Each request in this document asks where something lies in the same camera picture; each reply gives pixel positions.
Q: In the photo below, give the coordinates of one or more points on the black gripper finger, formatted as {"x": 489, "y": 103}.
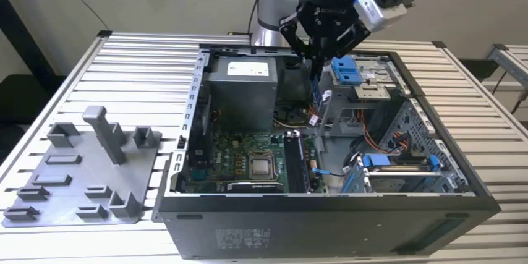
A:
{"x": 348, "y": 40}
{"x": 296, "y": 35}

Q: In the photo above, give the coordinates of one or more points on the black table corner cap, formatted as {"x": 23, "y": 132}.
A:
{"x": 439, "y": 44}
{"x": 104, "y": 33}

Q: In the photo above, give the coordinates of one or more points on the grey metal drive cage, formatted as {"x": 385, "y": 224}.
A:
{"x": 341, "y": 112}

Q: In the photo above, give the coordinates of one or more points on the grey power supply unit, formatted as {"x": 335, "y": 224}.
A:
{"x": 239, "y": 106}

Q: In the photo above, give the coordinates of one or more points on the perforated metal disk bay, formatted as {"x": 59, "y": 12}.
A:
{"x": 416, "y": 121}

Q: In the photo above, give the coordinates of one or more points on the black box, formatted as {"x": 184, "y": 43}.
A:
{"x": 479, "y": 69}

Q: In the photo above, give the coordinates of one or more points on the green motherboard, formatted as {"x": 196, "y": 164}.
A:
{"x": 231, "y": 145}

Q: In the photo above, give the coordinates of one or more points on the black case fan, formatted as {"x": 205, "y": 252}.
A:
{"x": 201, "y": 134}

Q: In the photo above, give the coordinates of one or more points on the CPU socket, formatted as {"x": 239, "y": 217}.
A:
{"x": 260, "y": 154}

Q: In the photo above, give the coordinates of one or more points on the hard disk in blue carrier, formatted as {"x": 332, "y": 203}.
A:
{"x": 376, "y": 160}

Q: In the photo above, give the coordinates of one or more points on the aluminium side table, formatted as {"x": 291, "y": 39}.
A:
{"x": 511, "y": 60}

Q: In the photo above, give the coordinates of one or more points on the silver CPU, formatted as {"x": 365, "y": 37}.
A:
{"x": 261, "y": 166}

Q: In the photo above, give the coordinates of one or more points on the black graphics card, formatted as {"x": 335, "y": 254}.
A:
{"x": 255, "y": 187}

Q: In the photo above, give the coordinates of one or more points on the black PC case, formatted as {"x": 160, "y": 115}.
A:
{"x": 288, "y": 230}

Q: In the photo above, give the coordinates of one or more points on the grey parts rack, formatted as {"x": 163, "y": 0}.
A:
{"x": 91, "y": 177}

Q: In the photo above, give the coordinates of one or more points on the black stand base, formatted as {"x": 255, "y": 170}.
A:
{"x": 20, "y": 94}

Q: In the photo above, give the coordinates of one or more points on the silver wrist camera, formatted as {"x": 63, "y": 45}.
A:
{"x": 379, "y": 13}

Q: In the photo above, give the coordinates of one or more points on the black slanted post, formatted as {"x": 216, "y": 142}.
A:
{"x": 28, "y": 50}

